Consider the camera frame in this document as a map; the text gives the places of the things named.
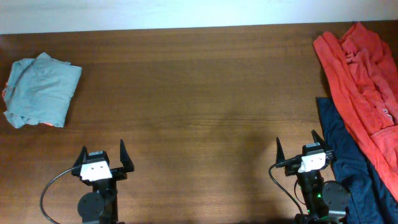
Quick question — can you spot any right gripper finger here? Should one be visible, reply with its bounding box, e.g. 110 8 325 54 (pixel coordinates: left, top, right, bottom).
275 137 285 164
311 129 325 146

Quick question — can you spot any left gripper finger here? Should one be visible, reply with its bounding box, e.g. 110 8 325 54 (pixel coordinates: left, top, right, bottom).
120 139 134 172
73 146 88 167

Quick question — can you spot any orange printed t-shirt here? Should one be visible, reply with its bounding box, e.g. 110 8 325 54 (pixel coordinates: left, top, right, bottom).
313 32 397 197

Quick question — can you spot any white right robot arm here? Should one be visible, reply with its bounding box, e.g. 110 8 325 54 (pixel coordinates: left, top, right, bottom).
269 130 351 224

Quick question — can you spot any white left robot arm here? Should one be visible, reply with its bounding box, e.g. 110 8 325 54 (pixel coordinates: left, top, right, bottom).
72 140 134 224

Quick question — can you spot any folded grey t-shirt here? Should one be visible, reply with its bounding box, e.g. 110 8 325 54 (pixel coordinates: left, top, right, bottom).
2 52 82 128

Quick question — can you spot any navy blue garment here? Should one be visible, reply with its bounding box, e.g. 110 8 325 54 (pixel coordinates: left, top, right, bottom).
316 98 397 224

